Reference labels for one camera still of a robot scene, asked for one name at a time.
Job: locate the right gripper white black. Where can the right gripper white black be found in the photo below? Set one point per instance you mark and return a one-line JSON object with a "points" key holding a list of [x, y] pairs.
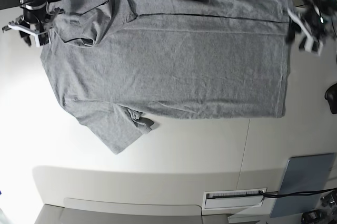
{"points": [[39, 31]]}

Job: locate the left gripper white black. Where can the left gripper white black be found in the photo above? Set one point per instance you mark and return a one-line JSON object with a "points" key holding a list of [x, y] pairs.
{"points": [[310, 24]]}

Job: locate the grey T-shirt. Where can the grey T-shirt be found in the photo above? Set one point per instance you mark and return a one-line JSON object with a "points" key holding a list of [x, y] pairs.
{"points": [[111, 61]]}

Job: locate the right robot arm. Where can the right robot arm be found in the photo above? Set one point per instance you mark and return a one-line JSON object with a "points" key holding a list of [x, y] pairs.
{"points": [[35, 22]]}

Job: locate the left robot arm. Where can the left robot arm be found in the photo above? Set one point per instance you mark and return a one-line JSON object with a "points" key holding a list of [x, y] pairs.
{"points": [[328, 10]]}

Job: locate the black computer mouse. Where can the black computer mouse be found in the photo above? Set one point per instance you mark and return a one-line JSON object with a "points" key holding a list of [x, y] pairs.
{"points": [[331, 97]]}

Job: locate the grey-blue tablet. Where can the grey-blue tablet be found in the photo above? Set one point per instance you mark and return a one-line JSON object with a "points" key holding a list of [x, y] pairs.
{"points": [[303, 173]]}

